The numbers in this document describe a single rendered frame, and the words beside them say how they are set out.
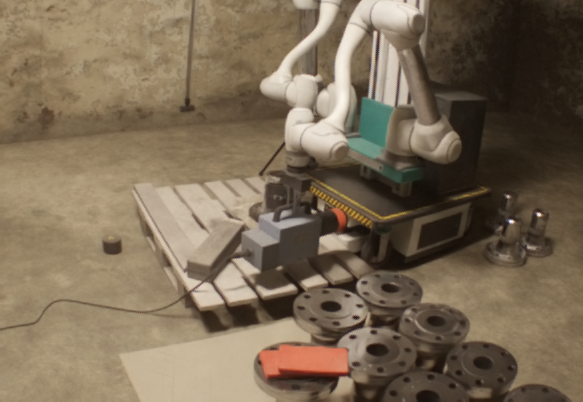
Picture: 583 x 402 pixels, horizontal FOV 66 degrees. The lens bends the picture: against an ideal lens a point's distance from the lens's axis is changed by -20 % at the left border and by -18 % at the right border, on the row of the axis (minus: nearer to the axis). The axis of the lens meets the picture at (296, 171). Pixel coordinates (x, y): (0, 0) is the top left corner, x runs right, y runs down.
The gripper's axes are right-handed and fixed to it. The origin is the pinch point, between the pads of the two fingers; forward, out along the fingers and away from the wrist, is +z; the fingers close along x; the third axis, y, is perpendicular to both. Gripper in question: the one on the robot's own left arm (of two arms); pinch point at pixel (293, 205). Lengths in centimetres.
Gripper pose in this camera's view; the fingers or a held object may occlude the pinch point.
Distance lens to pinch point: 212.7
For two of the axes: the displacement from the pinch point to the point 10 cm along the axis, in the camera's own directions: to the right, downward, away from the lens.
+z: -0.8, 9.4, 3.3
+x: 6.2, 3.1, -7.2
